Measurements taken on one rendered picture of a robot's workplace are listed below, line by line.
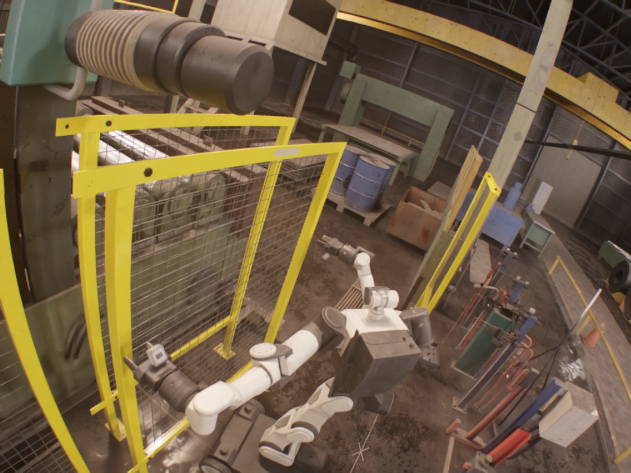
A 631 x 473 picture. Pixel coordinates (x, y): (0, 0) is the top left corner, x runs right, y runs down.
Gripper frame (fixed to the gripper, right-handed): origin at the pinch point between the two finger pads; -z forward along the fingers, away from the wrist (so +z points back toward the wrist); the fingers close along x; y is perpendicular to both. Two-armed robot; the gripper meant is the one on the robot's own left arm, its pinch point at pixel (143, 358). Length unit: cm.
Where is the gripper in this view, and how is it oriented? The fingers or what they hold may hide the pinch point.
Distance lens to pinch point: 97.8
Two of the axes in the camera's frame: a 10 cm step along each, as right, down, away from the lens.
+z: 8.4, 4.6, -3.0
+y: 3.1, -8.5, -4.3
